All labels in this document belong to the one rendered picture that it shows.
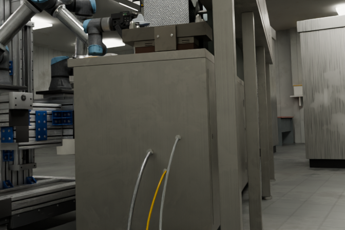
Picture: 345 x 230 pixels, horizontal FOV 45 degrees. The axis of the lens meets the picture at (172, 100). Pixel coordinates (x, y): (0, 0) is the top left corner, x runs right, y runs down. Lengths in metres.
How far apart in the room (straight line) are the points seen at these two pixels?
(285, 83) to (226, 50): 9.99
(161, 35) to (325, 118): 3.60
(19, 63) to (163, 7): 1.01
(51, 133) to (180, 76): 1.14
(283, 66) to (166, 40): 9.48
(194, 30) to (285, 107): 9.40
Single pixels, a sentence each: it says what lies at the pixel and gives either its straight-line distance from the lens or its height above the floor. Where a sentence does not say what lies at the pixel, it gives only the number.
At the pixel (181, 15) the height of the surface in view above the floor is 1.12.
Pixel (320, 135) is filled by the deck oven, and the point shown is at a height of 0.38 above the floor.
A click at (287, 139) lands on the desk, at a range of 10.93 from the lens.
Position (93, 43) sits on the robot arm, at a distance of 2.24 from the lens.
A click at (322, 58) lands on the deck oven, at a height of 1.30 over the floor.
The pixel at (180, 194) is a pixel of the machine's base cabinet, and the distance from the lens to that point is 1.83.
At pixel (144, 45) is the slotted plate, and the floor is 0.95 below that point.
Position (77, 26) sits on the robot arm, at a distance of 2.40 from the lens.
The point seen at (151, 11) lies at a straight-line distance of 2.19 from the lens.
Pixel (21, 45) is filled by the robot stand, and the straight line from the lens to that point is 2.73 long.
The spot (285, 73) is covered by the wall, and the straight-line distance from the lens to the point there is 11.26.
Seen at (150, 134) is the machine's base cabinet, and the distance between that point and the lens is 1.85.
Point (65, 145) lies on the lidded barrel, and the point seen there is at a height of 0.19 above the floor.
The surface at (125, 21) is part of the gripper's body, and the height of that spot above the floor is 1.11.
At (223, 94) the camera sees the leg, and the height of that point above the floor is 0.66.
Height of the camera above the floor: 0.58
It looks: 3 degrees up
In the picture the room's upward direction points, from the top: 2 degrees counter-clockwise
